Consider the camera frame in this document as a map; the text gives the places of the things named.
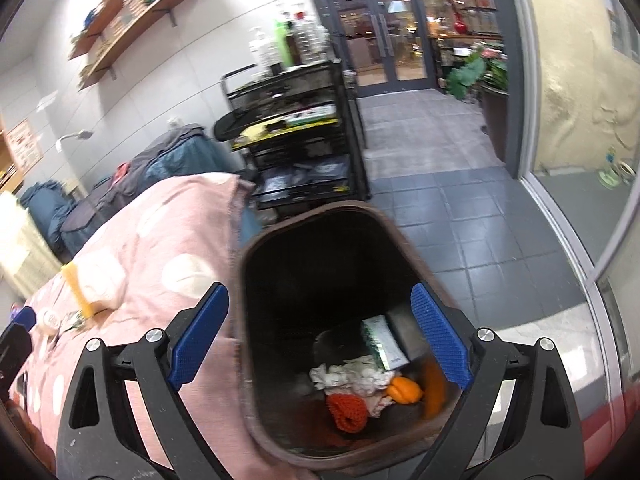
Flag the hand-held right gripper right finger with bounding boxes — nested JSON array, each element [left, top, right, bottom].
[[410, 282, 586, 480]]

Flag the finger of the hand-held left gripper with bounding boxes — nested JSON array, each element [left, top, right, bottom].
[[0, 324, 34, 391], [7, 306, 37, 333]]

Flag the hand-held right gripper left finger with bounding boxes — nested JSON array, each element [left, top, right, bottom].
[[56, 282, 236, 480]]

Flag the green white carton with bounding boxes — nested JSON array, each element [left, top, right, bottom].
[[360, 310, 428, 372]]

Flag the yellow foam fruit net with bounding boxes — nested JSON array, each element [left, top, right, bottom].
[[62, 262, 98, 320]]

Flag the orange fruit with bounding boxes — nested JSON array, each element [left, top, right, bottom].
[[387, 376, 421, 405]]

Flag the white tissue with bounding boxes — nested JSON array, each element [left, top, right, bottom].
[[309, 355, 396, 391]]

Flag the dark brown trash bin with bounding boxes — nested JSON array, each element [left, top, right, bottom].
[[235, 201, 463, 478]]

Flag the red foam fruit net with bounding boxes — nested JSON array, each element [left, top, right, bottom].
[[326, 392, 368, 433]]

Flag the chair with cream cover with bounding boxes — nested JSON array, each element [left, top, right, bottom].
[[0, 192, 63, 296]]

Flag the pink dotted blanket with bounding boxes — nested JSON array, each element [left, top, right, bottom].
[[20, 172, 321, 480]]

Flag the blue bedding pile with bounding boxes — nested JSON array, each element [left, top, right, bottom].
[[20, 180, 71, 246]]

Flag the grey massage bed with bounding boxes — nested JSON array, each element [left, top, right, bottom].
[[60, 125, 251, 256]]

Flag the white floor lamp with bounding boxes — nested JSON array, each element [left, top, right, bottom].
[[54, 130, 95, 161]]

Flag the black trolley cart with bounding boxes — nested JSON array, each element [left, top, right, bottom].
[[222, 60, 371, 211]]

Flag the black round stool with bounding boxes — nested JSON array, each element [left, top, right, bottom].
[[214, 110, 261, 142]]

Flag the yellow cloth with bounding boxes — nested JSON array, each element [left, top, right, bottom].
[[232, 120, 341, 148]]

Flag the white power strip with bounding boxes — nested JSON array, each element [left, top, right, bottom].
[[285, 107, 337, 123]]

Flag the potted green plant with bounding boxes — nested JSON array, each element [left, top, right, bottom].
[[445, 42, 511, 163]]

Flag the white pump bottle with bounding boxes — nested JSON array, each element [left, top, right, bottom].
[[248, 27, 273, 68]]

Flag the stacks of boxes with blue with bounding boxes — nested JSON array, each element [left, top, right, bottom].
[[75, 0, 151, 46]]

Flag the dark brown pump bottle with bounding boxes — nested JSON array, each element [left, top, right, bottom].
[[290, 22, 307, 66]]

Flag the glass double door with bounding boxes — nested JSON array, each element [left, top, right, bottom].
[[322, 0, 436, 86]]

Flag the clear pump bottle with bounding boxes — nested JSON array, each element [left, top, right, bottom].
[[300, 15, 331, 63]]

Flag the wooden wall cabinet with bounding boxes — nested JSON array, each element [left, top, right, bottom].
[[0, 115, 26, 196]]

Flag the wall poster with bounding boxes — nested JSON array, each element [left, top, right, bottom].
[[7, 119, 43, 168]]

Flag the short wooden wall shelf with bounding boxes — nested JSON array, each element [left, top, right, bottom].
[[67, 0, 173, 61]]

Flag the long wooden wall shelf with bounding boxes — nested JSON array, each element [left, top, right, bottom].
[[77, 0, 206, 92]]

